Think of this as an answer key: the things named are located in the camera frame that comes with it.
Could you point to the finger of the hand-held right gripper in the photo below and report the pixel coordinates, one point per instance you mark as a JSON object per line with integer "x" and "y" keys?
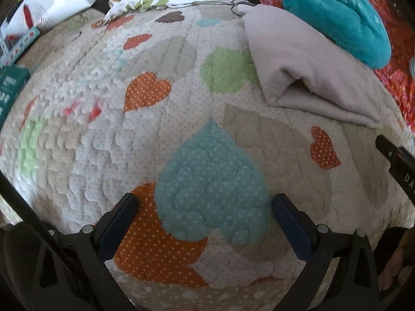
{"x": 387, "y": 147}

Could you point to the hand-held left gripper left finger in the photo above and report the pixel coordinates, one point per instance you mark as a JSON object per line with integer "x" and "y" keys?
{"x": 116, "y": 226}

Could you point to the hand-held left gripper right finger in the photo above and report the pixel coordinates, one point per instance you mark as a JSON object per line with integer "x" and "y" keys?
{"x": 291, "y": 226}

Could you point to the pink floral cardigan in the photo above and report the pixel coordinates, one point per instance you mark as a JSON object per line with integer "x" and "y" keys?
{"x": 308, "y": 71}

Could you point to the grey blue cloth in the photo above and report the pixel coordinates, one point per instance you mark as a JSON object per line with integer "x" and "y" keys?
{"x": 412, "y": 66}

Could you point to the heart patterned quilt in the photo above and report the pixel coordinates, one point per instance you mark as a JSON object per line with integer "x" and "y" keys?
{"x": 210, "y": 168}

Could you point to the teal fluffy cloth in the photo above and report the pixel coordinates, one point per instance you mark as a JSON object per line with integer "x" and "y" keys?
{"x": 340, "y": 16}

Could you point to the green cardboard box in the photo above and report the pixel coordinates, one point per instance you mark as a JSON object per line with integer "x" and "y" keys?
{"x": 9, "y": 87}

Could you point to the teal box with coloured dots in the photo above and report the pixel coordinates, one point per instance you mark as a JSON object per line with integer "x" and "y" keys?
{"x": 22, "y": 40}

